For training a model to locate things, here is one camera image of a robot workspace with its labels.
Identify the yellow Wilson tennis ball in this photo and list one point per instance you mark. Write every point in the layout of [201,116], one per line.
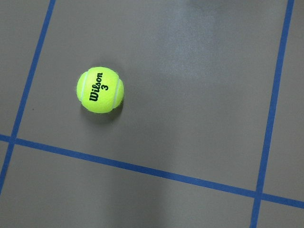
[100,90]

